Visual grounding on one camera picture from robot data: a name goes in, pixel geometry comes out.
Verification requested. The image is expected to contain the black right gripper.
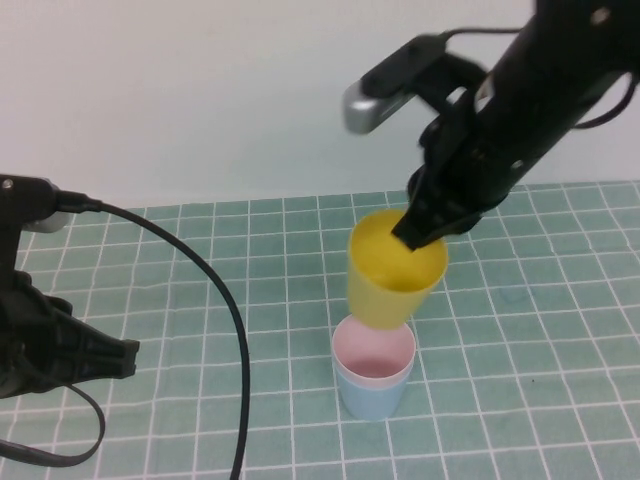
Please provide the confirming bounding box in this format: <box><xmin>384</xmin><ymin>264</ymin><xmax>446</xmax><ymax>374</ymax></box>
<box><xmin>391</xmin><ymin>87</ymin><xmax>529</xmax><ymax>252</ymax></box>

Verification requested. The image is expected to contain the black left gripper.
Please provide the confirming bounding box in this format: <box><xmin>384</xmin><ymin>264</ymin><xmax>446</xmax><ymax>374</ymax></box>
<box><xmin>0</xmin><ymin>268</ymin><xmax>142</xmax><ymax>401</ymax></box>

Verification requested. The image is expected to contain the yellow plastic cup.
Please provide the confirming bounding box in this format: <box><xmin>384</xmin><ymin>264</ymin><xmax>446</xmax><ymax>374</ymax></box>
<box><xmin>346</xmin><ymin>209</ymin><xmax>450</xmax><ymax>331</ymax></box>

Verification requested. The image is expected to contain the pink plastic cup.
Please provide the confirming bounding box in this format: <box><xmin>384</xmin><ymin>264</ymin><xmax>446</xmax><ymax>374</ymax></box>
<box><xmin>332</xmin><ymin>315</ymin><xmax>416</xmax><ymax>385</ymax></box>

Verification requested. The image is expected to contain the green white-checked tablecloth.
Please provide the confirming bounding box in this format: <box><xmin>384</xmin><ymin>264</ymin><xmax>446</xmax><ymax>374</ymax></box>
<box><xmin>0</xmin><ymin>180</ymin><xmax>640</xmax><ymax>480</ymax></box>

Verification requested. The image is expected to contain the blue plastic cup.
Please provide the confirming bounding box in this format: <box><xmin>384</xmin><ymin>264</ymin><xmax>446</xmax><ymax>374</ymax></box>
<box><xmin>333</xmin><ymin>357</ymin><xmax>414</xmax><ymax>422</ymax></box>

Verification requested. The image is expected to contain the thin black flat cable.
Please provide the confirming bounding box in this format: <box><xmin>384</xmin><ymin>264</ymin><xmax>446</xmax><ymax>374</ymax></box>
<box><xmin>0</xmin><ymin>381</ymin><xmax>108</xmax><ymax>468</ymax></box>

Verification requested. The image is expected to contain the thick black camera cable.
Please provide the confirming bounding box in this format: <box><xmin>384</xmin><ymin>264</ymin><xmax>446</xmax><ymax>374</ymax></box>
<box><xmin>52</xmin><ymin>191</ymin><xmax>251</xmax><ymax>480</ymax></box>

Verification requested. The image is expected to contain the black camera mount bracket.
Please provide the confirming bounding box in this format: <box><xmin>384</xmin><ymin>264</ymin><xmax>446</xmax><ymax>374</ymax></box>
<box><xmin>412</xmin><ymin>49</ymin><xmax>490</xmax><ymax>121</ymax></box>

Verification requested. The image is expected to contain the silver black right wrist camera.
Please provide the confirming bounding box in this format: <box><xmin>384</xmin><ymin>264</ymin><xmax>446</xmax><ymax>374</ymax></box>
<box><xmin>341</xmin><ymin>34</ymin><xmax>450</xmax><ymax>135</ymax></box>

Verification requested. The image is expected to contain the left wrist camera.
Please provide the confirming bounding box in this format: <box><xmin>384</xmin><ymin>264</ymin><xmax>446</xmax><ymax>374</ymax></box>
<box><xmin>0</xmin><ymin>174</ymin><xmax>69</xmax><ymax>235</ymax></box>

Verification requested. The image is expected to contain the thin black camera cable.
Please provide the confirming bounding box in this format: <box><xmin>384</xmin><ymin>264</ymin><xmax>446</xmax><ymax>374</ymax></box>
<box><xmin>438</xmin><ymin>26</ymin><xmax>640</xmax><ymax>132</ymax></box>

